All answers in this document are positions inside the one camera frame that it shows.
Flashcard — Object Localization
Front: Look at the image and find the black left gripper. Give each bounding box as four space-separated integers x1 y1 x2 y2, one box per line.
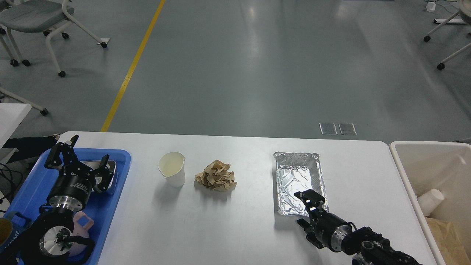
44 135 113 212

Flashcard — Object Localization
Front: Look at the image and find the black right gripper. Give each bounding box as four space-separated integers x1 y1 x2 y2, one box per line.
294 190 355 253

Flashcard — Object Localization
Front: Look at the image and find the steel rectangular tray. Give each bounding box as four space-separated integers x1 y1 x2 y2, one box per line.
81 160 118 195

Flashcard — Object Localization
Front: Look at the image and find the aluminium foil tray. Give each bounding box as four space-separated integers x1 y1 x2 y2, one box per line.
273 152 329 216

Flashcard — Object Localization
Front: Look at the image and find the pink mug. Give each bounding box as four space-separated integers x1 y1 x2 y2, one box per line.
69 211 94 257

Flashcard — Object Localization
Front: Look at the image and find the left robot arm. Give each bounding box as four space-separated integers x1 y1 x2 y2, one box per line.
1 135 114 265

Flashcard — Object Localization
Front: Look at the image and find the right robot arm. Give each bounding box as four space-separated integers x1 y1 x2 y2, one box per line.
294 189 419 265

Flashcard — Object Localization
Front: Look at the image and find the person in grey sweater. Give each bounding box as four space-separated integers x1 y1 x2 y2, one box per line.
3 134 61 163

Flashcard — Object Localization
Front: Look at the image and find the white chair leg left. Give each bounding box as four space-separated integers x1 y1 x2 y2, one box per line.
0 87 49 116

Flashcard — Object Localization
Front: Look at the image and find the white side table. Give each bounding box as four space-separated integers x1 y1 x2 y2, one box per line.
0 103 32 147

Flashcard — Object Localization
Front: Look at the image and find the left floor socket plate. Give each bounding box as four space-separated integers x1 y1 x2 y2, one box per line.
319 123 338 136

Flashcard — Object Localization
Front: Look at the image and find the floor socket plate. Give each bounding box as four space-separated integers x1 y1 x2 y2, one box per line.
338 123 358 135
319 123 338 136

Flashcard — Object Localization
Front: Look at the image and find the white paper cup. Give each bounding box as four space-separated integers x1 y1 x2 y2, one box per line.
158 152 185 188

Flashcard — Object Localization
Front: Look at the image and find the right floor socket plate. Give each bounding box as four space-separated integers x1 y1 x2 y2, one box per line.
338 123 358 135

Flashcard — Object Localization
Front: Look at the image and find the dark blue mug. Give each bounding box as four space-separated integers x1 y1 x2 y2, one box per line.
0 211 32 252

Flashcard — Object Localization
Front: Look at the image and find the crumpled brown paper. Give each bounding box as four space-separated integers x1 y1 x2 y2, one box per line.
195 160 237 192

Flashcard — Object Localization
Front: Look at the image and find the white cup in bin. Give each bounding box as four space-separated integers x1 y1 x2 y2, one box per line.
417 188 445 216

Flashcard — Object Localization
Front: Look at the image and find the white plastic bin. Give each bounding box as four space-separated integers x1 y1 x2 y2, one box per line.
389 141 471 265

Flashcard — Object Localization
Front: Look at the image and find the brown paper in bin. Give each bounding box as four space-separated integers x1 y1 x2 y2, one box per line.
425 218 471 265

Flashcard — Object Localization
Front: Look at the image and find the grey chair on castors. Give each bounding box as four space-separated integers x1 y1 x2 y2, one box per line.
0 0 110 77

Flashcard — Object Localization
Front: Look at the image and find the white chair legs right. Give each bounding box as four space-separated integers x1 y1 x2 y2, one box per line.
423 0 471 71

